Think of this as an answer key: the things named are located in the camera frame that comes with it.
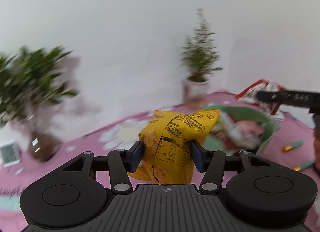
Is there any pink snack packet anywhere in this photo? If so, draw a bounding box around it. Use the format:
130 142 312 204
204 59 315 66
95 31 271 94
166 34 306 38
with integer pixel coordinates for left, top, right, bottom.
235 120 265 136

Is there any yellow snack bag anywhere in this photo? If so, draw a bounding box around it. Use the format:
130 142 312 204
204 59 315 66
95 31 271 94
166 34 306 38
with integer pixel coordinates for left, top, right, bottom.
127 109 221 185

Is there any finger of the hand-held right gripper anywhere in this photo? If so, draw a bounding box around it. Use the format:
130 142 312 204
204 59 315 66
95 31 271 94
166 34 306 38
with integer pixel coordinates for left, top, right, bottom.
256 90 288 105

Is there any leafy plant in glass vase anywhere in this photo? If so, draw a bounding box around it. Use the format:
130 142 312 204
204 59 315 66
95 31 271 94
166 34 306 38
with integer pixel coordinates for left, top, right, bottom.
0 45 81 163

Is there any white digital clock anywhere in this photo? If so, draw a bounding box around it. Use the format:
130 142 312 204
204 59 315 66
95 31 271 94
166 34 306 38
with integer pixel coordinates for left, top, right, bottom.
0 142 22 168

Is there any green plastic bowl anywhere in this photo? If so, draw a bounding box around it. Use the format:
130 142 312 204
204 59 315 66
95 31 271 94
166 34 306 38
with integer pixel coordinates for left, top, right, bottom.
200 105 280 158

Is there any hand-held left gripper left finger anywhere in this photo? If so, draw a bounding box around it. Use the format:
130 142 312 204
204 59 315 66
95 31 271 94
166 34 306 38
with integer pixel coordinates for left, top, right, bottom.
62 141 146 194

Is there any pink floral tablecloth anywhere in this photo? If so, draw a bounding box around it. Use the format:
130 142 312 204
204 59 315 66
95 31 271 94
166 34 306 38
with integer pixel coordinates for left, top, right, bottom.
0 91 320 232

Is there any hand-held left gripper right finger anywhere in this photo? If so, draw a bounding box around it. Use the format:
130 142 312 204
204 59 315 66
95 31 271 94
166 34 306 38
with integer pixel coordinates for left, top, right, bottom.
191 141 273 194

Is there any red white snack bag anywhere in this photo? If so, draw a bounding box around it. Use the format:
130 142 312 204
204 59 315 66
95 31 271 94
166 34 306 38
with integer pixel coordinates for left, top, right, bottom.
236 79 288 116

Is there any small plant in white pot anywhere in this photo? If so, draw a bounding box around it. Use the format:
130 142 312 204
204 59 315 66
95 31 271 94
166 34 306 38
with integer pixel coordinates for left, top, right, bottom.
180 9 225 110

